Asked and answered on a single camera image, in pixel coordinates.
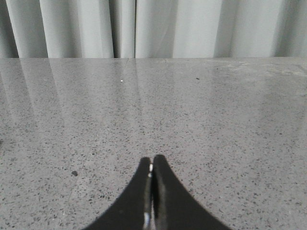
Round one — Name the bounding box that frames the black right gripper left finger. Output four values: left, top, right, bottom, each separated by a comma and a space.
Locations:
85, 157, 152, 230

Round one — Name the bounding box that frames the grey pleated curtain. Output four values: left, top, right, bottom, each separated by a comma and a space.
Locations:
0, 0, 307, 58

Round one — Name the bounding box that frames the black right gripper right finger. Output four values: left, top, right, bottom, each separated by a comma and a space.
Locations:
153, 155, 229, 230

